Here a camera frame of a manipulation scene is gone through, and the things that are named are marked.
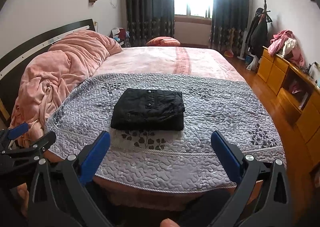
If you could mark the pink fluffy duvet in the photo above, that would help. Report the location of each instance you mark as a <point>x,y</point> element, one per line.
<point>50,77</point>

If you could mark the white clothing on dresser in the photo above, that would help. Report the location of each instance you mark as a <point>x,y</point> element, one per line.
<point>289,45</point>

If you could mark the orange striped pillow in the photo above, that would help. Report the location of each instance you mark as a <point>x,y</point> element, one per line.
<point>163,41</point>

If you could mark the orange wooden dresser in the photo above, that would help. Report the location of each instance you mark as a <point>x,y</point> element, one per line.
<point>298,96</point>

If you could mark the dark wooden headboard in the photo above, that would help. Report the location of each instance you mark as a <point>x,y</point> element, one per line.
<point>14,63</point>

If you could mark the dark patterned curtain right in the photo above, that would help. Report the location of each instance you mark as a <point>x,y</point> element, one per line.
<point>229,21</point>

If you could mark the grey quilted bedspread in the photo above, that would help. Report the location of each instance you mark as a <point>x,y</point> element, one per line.
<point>166,161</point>

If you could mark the dark patterned curtain left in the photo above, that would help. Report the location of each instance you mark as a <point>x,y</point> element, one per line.
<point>148,19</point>

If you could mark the cluttered nightstand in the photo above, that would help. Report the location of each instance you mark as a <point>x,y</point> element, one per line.
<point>121,36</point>

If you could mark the black pants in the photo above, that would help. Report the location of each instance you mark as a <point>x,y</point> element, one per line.
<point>149,110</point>

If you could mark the pink bed sheet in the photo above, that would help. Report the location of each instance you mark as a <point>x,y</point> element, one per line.
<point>170,60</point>

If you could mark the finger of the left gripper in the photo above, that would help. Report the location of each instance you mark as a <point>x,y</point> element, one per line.
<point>8,136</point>
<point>24,160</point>

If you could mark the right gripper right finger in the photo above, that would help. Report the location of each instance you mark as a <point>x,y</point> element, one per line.
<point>274,202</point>

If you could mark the pink clothes pile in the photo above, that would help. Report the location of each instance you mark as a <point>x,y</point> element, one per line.
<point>277,43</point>

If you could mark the dark patterned curtain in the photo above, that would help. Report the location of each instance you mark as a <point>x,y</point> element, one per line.
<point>229,21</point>
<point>148,19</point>

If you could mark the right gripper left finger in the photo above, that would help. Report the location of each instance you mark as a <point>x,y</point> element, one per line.
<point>58,195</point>

